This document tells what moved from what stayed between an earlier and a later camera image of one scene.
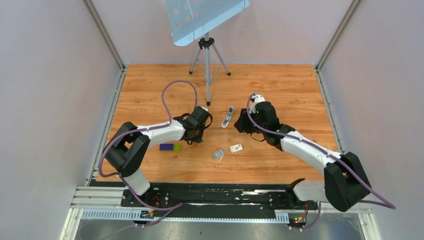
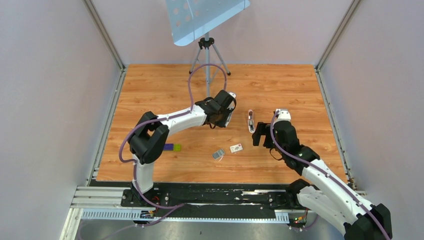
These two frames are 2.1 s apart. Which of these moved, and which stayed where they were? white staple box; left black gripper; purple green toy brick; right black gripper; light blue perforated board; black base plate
Moved: left black gripper; right black gripper
Stayed: purple green toy brick; black base plate; white staple box; light blue perforated board
